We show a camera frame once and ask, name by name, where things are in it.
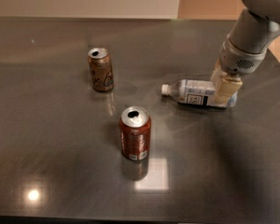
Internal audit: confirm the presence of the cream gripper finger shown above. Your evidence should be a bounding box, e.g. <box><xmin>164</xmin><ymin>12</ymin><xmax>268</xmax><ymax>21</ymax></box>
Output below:
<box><xmin>214</xmin><ymin>73</ymin><xmax>243</xmax><ymax>107</ymax></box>
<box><xmin>210</xmin><ymin>60</ymin><xmax>222</xmax><ymax>82</ymax></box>

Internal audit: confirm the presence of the blue plastic water bottle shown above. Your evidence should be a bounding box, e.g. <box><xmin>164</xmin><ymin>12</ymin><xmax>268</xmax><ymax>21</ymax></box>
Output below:
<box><xmin>161</xmin><ymin>79</ymin><xmax>237</xmax><ymax>108</ymax></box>

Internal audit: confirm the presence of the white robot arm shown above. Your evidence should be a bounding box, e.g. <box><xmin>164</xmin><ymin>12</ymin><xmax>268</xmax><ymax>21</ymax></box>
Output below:
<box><xmin>211</xmin><ymin>0</ymin><xmax>280</xmax><ymax>107</ymax></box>

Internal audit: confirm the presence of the red coke can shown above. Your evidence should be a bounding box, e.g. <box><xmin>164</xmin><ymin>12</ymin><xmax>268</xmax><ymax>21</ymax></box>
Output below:
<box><xmin>119</xmin><ymin>106</ymin><xmax>151</xmax><ymax>161</ymax></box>

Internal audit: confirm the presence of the brown patterned soda can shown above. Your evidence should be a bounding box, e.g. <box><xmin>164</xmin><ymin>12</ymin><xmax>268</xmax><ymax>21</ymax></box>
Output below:
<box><xmin>88</xmin><ymin>48</ymin><xmax>114</xmax><ymax>92</ymax></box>

